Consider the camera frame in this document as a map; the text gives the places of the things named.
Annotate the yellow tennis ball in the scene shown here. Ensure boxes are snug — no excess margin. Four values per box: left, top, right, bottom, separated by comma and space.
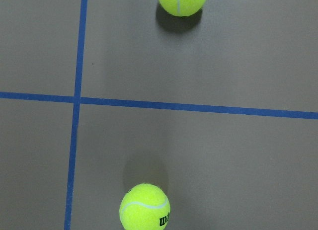
119, 183, 171, 230
158, 0, 206, 17

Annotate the brown paper table cover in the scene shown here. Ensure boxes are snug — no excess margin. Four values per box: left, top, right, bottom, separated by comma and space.
0, 0, 318, 230

